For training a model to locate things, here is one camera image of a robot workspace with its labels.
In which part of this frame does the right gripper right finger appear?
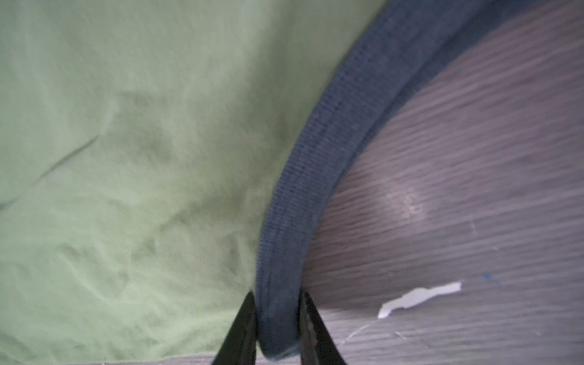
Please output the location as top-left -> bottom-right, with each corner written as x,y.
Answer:
298,291 -> 347,365

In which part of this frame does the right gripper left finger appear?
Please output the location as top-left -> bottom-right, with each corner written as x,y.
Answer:
211,291 -> 257,365

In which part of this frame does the green tank top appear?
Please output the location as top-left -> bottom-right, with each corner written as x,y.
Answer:
1,1 -> 529,364

